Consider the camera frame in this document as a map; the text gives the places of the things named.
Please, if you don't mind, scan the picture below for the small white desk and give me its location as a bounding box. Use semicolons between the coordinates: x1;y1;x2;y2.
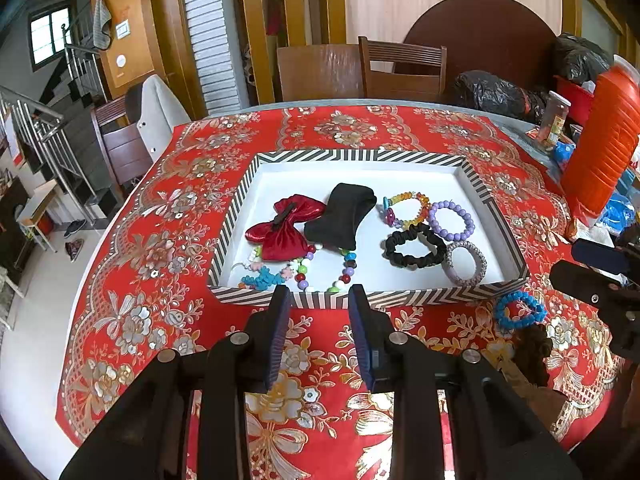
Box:
17;180;58;253

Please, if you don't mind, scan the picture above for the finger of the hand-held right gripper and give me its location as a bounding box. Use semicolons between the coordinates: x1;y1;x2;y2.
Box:
572;239;632;277
549;260;626;311

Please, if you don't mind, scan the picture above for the purple bead bracelet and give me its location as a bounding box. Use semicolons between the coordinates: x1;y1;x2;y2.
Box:
428;201;474;242

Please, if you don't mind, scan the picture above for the multicolour large bead bracelet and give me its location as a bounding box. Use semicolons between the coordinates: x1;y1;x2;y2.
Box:
292;246;358;295

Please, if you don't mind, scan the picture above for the rainbow bead bracelet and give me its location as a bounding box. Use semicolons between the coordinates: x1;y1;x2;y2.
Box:
382;191;432;231

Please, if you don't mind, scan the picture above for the orange thermos bottle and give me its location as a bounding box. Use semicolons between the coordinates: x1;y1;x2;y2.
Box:
560;55;640;226

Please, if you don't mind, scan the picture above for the black scrunchie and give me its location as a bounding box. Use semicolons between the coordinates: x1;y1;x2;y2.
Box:
385;223;448;270

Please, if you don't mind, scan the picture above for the round brown tabletop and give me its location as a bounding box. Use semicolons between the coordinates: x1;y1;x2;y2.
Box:
402;0;558;88

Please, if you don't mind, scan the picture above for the metal stair railing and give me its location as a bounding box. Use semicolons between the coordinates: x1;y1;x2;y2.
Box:
0;42;108;226

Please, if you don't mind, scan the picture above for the clear labelled jar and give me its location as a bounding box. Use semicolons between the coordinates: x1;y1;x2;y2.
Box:
537;91;571;146

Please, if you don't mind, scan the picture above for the plain-backed wooden chair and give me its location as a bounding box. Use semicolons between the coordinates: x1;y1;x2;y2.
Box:
276;44;366;103

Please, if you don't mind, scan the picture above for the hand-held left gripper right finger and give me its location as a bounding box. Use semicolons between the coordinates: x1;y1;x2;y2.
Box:
347;284;583;480

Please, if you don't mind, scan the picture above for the white coat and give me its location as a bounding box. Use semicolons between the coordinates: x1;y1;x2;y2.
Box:
125;74;193;161

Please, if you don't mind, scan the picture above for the blue plastic bag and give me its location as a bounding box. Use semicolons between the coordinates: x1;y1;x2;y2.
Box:
597;195;636;231

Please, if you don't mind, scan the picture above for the red bow hair clip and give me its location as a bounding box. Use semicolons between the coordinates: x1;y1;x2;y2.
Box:
245;193;328;262

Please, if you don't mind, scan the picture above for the grey coil bracelet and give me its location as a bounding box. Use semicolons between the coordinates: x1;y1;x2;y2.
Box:
443;241;488;287

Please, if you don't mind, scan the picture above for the long black plastic bag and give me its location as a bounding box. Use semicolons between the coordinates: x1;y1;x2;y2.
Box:
447;70;548;123

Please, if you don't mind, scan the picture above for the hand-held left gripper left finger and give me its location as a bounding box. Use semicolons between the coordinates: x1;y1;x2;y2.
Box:
60;285;293;480

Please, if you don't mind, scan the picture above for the bulky black plastic bag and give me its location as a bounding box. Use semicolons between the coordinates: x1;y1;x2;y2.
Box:
552;32;615;86

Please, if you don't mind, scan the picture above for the white ribbed column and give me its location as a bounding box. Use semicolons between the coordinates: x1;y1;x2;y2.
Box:
180;0;251;116

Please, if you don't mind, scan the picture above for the hanging grey towel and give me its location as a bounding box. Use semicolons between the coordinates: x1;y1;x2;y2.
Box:
90;0;115;51

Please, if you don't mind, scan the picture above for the red plastic basin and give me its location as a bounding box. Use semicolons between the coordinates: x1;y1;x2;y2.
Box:
554;75;596;126

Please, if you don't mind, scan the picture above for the brown scrunchie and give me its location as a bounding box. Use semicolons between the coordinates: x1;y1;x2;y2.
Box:
515;322;555;386

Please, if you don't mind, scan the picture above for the striped white tray box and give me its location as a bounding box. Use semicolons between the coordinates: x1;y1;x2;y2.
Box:
206;149;531;311

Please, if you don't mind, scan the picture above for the dark brown chair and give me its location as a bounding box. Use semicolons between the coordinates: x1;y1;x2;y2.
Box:
91;95;153;201

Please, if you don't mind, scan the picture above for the window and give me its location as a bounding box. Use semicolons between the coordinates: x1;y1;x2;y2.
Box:
27;5;76;68

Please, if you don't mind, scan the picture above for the black velvet pouch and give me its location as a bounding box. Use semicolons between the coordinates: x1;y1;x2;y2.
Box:
304;182;378;252

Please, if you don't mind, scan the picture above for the slatted wooden chair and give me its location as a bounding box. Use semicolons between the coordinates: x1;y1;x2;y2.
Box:
357;36;448;103

